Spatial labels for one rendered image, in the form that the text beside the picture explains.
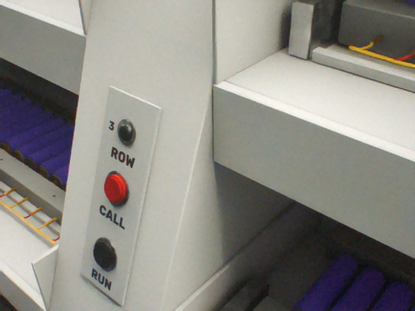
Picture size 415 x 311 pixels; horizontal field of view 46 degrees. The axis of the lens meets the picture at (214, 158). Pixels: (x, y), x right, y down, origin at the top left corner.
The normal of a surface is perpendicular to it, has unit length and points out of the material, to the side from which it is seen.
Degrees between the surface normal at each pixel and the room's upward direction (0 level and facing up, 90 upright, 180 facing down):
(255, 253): 90
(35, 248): 21
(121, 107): 90
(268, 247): 90
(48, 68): 110
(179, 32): 90
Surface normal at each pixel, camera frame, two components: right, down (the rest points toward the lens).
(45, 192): -0.01, -0.82
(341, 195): -0.65, 0.44
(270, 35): 0.77, 0.37
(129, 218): -0.61, 0.13
